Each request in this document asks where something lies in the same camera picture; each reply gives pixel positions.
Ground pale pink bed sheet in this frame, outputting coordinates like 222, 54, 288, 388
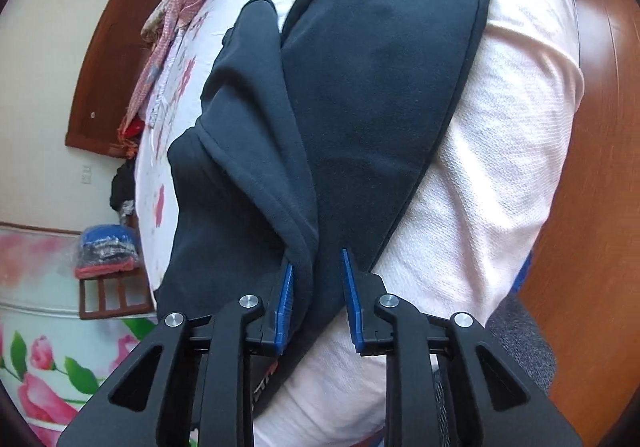
134, 0, 586, 447

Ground grey chair cushion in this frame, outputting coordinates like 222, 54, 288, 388
487, 294, 558, 400

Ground red patterned cloth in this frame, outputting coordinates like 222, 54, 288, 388
117, 0, 253, 148

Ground wooden stool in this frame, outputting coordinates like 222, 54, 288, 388
77, 274, 157, 322

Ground wooden headboard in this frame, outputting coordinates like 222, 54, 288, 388
65, 0, 206, 158

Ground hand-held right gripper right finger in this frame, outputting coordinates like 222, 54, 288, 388
341, 248, 585, 447

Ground dark navy pants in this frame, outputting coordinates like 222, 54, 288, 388
152, 0, 496, 420

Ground black bag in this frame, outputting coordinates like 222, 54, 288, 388
110, 158, 138, 228

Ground bag of folded clothes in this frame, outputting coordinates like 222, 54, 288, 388
74, 224, 142, 280

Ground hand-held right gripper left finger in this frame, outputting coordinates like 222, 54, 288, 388
56, 261, 295, 447

